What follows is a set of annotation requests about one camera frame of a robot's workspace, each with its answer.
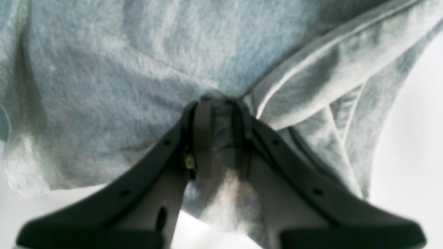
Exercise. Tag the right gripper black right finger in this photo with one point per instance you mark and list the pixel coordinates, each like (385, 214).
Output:
(305, 210)

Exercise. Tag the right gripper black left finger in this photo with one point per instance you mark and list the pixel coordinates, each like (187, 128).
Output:
(138, 210)

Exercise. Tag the grey t-shirt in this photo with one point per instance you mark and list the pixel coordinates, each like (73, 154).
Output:
(88, 87)

